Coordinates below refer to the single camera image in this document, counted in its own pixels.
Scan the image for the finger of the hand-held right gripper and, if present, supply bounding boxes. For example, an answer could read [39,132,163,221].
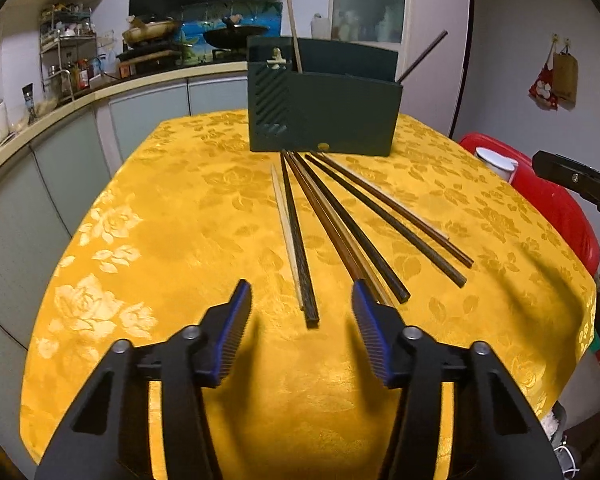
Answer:
[532,150,600,223]

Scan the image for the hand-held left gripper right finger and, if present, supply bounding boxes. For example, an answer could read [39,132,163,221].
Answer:
[351,279,566,480]

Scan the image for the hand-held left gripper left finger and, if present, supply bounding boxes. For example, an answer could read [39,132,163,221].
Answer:
[34,279,253,480]

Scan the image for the black patterned chopstick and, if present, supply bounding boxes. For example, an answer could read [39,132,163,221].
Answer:
[280,149,321,330]

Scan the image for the pale beige chopstick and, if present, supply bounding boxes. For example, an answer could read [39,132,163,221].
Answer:
[270,162,306,311]

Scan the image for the dark brown chopstick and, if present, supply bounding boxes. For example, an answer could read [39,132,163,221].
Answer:
[312,152,476,268]

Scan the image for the chopsticks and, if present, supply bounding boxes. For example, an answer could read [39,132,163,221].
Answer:
[396,30,449,83]

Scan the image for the dark green utensil holder box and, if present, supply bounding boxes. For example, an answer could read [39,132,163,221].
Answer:
[246,35,405,157]

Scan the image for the long light wooden chopstick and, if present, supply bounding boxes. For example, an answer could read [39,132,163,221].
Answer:
[281,0,303,72]

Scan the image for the red plastic stool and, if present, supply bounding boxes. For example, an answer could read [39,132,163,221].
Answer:
[459,131,600,281]

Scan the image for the white lid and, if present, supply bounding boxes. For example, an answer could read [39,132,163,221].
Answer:
[474,146,520,182]

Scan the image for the red hanging pouch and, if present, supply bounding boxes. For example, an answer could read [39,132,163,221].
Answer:
[528,62,560,111]

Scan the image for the brown hanging bag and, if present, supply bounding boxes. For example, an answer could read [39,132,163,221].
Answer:
[552,45,579,108]

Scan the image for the yellow floral tablecloth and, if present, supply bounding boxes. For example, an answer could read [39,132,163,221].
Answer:
[19,109,598,480]

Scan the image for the grey kitchen cabinets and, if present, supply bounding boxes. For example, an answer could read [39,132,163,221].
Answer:
[0,72,251,466]

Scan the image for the window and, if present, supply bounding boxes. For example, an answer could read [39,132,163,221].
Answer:
[330,0,411,43]

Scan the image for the kitchen countertop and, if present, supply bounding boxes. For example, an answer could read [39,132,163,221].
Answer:
[0,60,251,186]

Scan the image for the white plastic bottle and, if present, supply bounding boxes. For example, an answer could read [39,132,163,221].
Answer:
[310,14,332,41]

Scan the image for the gas stove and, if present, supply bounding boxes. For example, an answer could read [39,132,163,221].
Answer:
[115,42,181,61]

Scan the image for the black wok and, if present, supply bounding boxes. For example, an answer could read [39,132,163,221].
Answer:
[202,17,271,51]

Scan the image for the black seasoning packet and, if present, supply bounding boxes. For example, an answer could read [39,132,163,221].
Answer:
[21,82,40,125]

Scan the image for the blue backsplash panel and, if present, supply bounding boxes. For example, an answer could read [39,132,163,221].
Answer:
[175,2,283,63]

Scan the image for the light frying pan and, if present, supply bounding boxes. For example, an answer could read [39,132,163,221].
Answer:
[122,16,183,43]

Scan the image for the wire spice rack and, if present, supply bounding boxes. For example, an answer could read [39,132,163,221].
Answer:
[39,4,98,93]

